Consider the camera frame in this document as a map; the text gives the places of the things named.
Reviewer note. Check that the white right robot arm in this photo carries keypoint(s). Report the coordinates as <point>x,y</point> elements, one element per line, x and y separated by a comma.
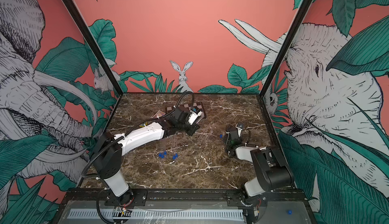
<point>271,168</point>

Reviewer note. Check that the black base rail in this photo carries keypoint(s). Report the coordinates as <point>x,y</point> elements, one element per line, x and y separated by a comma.
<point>233,197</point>

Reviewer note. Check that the white slotted cable duct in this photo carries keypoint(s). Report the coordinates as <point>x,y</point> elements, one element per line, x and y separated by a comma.
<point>189,214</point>

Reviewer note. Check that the black frame post right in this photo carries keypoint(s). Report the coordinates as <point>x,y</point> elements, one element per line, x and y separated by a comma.
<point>301,13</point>

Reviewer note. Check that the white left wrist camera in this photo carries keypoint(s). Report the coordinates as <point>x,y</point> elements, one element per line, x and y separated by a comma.
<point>195,117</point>

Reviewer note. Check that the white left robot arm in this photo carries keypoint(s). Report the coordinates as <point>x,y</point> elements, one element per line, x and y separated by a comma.
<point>108,153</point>

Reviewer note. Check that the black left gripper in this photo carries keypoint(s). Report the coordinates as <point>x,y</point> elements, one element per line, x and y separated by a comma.
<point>193,129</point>

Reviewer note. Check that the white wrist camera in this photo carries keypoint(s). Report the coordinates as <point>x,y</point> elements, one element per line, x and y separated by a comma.
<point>240,127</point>
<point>195,117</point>

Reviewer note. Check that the black frame post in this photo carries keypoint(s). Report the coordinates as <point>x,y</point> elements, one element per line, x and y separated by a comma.
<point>96,51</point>
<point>301,13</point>

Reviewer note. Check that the brown checkered chess board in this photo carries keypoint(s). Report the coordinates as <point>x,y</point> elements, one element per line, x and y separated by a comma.
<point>198,106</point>

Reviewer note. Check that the black frame post left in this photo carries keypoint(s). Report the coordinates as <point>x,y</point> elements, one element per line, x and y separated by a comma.
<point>96,51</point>

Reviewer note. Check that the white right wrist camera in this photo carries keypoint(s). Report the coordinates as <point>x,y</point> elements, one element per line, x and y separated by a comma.
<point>240,127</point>

